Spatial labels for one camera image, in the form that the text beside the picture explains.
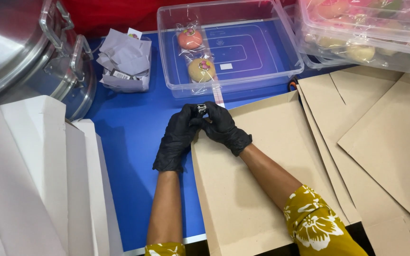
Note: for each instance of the small box of paper scraps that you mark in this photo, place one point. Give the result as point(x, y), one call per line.
point(125, 64)

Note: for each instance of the person's left hand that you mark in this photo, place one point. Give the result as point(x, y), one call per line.
point(174, 142)

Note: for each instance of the person's right fingers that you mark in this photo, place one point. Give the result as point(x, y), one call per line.
point(210, 115)

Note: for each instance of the brown cardboard sheet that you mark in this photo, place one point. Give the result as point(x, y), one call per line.
point(254, 185)

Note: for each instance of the wrapped yellow round cake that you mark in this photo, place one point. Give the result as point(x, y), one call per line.
point(201, 69)

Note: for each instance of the pile of brown cardboard sheets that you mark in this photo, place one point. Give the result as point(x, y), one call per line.
point(375, 142)

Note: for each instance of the person's left fingers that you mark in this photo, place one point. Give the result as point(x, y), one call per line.
point(189, 115)

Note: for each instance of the clear plastic storage box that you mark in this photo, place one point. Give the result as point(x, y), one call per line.
point(226, 49)

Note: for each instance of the large aluminium steamer pot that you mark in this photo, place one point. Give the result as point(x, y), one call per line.
point(30, 53)

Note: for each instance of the wrapped pink round cake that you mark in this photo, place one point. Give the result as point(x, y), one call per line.
point(190, 39)

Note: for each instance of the person's right hand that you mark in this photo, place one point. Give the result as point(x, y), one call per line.
point(226, 129)

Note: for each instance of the yellow floral sleeve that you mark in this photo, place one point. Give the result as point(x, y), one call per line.
point(165, 249)
point(315, 224)

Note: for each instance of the yellow floral left sleeve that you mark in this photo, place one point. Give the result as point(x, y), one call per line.
point(165, 249)

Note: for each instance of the yellow floral right sleeve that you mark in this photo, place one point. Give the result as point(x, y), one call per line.
point(315, 224)

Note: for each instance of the stack of white folded boxes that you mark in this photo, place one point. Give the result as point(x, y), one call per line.
point(30, 177)

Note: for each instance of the clear box of wrapped cakes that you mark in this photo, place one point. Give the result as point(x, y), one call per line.
point(368, 32)

